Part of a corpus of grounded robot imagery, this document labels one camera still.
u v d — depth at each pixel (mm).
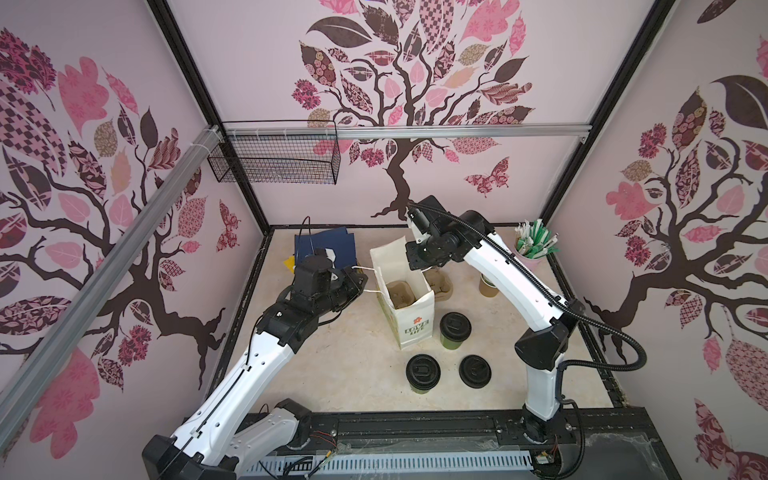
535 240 947
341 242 1067
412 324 764
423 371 727
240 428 431
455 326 800
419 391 756
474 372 819
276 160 1220
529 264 942
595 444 721
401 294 976
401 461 697
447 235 514
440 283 986
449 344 858
